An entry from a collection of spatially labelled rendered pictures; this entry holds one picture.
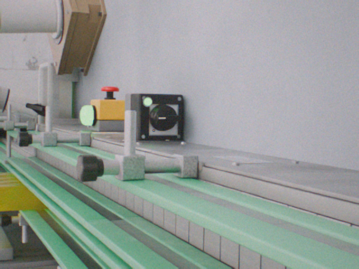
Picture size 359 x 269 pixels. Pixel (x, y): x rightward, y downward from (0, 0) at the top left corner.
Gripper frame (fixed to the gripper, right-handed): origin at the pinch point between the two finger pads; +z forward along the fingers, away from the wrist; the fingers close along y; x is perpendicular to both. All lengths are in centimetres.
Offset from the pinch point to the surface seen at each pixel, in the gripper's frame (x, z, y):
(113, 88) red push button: 5, 0, 57
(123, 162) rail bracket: -11, -14, 119
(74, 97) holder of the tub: 5.7, 2.8, 8.8
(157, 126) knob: -4, 0, 89
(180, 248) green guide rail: -19, -6, 119
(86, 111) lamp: -2, -4, 57
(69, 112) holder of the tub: 0.9, 2.7, 8.7
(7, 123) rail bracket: -7.0, -14.3, 12.9
